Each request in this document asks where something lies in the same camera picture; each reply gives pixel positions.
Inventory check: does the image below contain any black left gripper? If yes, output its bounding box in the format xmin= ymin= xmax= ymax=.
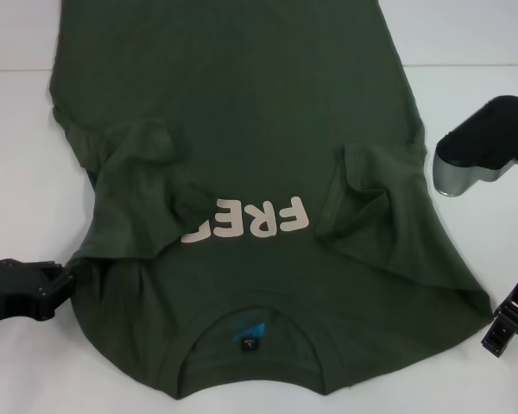
xmin=0 ymin=257 xmax=76 ymax=332

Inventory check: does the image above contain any dark green FREE! shirt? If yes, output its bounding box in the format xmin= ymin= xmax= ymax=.
xmin=47 ymin=0 xmax=498 ymax=386

